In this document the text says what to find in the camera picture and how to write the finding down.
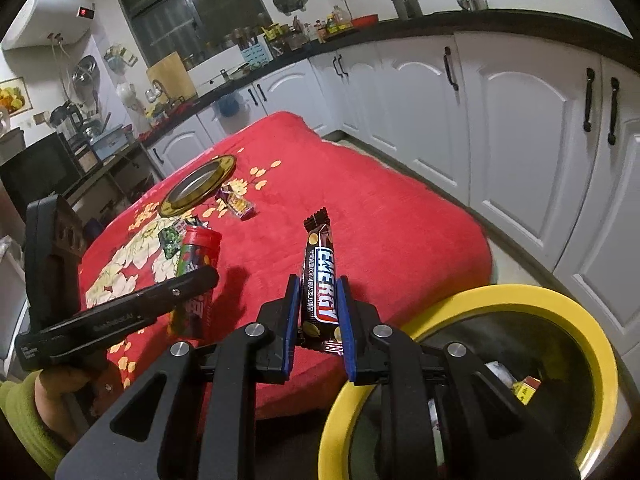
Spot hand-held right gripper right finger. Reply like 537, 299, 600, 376
335, 276, 581, 480

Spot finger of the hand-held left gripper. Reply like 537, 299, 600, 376
150, 266, 219, 318

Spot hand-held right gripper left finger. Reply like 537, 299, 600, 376
55, 274, 302, 480

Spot dark chocolate bar wrapper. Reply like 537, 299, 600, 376
300, 208, 351, 356

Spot yellow trash bin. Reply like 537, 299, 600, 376
320, 284, 620, 480

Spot person's left forearm green sleeve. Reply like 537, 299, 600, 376
0, 372, 68, 478

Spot person's left hand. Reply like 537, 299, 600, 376
35, 360, 124, 443

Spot green snack wrapper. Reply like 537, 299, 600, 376
157, 217, 201, 261

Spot black microwave oven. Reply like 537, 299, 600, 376
0, 132, 83, 216

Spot small purple candy wrapper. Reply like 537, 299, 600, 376
216, 183, 257, 221

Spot red floral blanket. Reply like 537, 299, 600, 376
80, 111, 493, 421

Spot gold-rimmed metal plate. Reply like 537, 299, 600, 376
159, 155, 237, 217

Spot light blue box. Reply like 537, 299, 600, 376
92, 127, 128, 161

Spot black blender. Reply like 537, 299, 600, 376
50, 101, 86, 151

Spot white thermos jug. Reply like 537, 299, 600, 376
116, 82, 138, 111

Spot yellow red snack packet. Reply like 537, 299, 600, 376
512, 377, 542, 405

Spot hanging metal pan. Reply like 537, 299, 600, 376
72, 55, 98, 96

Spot wooden cutting board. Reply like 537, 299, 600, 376
146, 51, 197, 98

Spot white kitchen cabinets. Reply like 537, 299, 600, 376
145, 30, 640, 356

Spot white water heater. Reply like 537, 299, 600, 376
1, 0, 98, 51

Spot dark kitchen window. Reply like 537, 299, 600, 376
110, 0, 273, 68

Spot group of seasoning bottles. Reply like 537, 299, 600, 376
315, 5, 353, 41

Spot black kitchen countertop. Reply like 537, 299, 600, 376
135, 8, 636, 141

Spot fruit wall picture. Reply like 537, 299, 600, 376
0, 77, 26, 113

